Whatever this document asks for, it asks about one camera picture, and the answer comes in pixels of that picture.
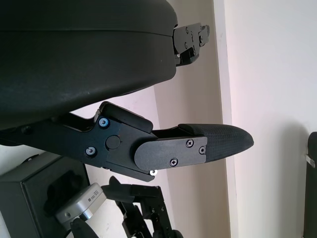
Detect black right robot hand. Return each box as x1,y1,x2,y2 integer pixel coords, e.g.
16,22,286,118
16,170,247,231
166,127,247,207
70,176,184,238

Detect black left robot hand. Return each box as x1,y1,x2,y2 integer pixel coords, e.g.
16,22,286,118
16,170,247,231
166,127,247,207
0,0,255,183

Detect black box base with insert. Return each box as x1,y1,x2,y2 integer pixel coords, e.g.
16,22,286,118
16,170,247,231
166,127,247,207
0,151,91,238

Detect small silver black camera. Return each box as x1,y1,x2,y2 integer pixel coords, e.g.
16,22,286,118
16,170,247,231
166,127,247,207
55,182,107,224

